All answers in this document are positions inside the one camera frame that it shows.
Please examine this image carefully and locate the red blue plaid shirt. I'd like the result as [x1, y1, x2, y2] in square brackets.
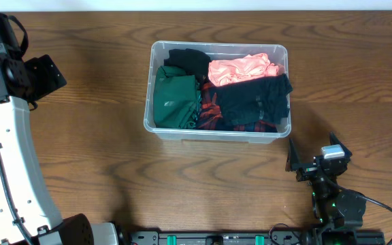
[195, 80, 278, 133]

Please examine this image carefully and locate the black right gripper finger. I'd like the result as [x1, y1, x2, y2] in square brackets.
[329, 132, 352, 157]
[285, 138, 301, 172]

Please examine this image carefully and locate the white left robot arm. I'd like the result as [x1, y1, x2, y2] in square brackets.
[0, 13, 119, 244]

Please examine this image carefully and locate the dark navy garment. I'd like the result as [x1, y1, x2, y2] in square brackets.
[216, 74, 293, 126]

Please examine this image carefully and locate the clear plastic storage bin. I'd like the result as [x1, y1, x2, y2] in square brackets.
[143, 40, 292, 144]

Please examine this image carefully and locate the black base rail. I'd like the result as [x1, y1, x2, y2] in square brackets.
[130, 229, 386, 245]

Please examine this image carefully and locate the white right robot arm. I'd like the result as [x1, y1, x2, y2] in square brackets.
[285, 133, 366, 244]

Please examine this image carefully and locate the dark green garment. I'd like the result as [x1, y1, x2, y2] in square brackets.
[153, 66, 201, 129]

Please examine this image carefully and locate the black garment with tape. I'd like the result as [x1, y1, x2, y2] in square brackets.
[164, 48, 212, 84]

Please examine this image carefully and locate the pink garment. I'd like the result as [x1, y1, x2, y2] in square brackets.
[208, 53, 279, 87]

